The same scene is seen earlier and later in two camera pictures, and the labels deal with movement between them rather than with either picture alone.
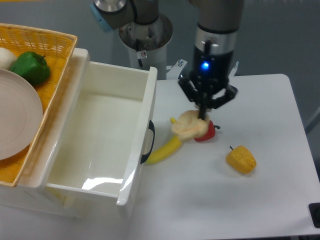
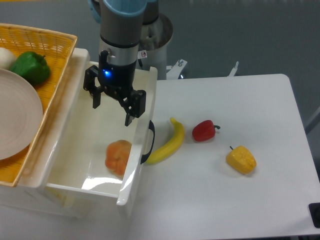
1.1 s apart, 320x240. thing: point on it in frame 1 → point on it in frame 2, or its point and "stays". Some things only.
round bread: x=189 y=126 → x=117 y=156
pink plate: x=21 y=116 stays
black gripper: x=207 y=84 → x=117 y=80
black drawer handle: x=151 y=127 stays
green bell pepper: x=32 y=66 stays
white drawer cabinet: x=87 y=159 stays
